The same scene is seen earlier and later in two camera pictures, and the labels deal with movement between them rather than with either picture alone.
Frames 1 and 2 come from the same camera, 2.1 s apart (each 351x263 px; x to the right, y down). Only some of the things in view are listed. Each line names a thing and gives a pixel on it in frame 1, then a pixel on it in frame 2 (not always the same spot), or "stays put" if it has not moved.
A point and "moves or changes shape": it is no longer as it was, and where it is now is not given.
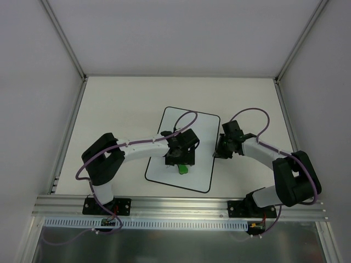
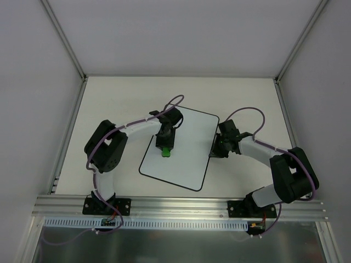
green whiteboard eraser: x=182 y=169 moves or changes shape
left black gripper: x=180 y=160 to x=165 y=144
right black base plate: x=249 y=208 stays put
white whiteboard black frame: x=199 y=176 moves or changes shape
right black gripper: x=221 y=149 stays put
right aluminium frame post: x=300 y=40 stays put
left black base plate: x=119 y=206 stays put
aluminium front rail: x=173 y=207 stays put
